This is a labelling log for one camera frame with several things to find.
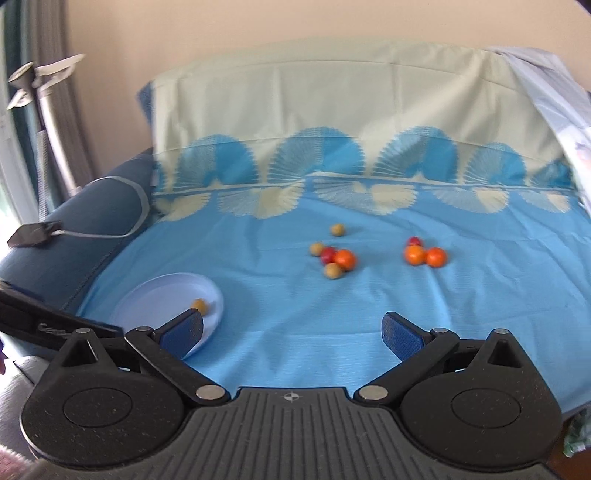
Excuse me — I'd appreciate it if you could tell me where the light blue plate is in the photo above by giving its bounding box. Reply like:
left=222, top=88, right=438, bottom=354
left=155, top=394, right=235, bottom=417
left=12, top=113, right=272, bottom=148
left=111, top=272, right=225, bottom=361

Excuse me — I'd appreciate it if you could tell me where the black smartphone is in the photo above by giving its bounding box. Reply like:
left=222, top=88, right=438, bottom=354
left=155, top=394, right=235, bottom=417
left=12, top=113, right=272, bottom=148
left=8, top=222, right=63, bottom=249

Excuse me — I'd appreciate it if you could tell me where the blue fan-print bed sheet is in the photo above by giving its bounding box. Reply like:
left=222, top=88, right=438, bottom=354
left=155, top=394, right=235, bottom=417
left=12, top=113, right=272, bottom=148
left=76, top=39, right=591, bottom=418

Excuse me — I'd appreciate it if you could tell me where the pale blue cloth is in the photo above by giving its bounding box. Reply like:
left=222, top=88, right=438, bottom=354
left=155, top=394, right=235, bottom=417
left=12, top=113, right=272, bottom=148
left=489, top=45, right=591, bottom=213

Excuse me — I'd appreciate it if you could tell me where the white charging cable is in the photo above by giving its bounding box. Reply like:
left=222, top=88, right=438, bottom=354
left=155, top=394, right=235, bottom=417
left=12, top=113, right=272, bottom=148
left=51, top=174, right=151, bottom=239

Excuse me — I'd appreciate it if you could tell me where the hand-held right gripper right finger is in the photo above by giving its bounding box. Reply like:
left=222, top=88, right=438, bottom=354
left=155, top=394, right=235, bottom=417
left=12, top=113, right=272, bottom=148
left=353, top=311, right=542, bottom=409

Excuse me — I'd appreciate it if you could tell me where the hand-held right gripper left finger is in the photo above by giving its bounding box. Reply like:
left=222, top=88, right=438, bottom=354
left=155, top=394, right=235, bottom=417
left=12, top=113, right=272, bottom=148
left=44, top=308, right=230, bottom=409

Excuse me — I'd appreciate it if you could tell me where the grey curtain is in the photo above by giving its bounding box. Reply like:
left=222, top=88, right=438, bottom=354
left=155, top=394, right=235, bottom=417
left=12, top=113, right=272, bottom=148
left=25, top=0, right=100, bottom=222

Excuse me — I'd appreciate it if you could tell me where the blue cushion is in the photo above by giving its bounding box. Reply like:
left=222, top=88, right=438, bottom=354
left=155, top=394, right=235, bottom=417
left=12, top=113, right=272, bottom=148
left=0, top=147, right=160, bottom=361

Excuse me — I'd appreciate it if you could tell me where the grey metal stand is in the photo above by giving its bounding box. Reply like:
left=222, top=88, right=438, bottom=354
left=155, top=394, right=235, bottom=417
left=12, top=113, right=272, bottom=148
left=8, top=54, right=88, bottom=195

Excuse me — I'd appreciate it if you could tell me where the green patterned cloth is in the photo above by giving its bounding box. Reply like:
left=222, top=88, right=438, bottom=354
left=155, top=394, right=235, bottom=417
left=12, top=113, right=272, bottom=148
left=564, top=408, right=591, bottom=459

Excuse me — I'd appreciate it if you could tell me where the teal curtain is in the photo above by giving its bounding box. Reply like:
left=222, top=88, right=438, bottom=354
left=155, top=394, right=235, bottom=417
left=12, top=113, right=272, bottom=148
left=2, top=0, right=35, bottom=153

